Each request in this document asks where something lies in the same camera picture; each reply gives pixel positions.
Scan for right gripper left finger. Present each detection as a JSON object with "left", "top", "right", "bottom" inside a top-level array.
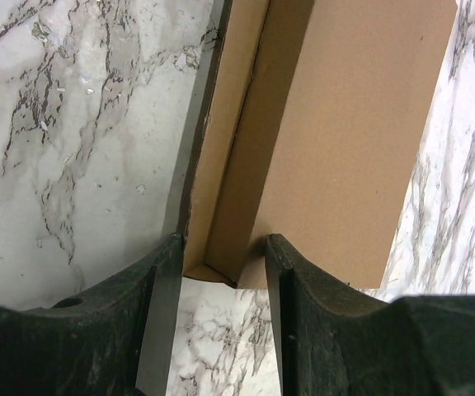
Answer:
[{"left": 0, "top": 233, "right": 184, "bottom": 395}]

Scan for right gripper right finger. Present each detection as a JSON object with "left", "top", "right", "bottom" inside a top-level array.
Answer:
[{"left": 265, "top": 234, "right": 475, "bottom": 395}]

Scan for brown cardboard box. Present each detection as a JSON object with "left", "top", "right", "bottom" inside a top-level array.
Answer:
[{"left": 181, "top": 1, "right": 457, "bottom": 289}]

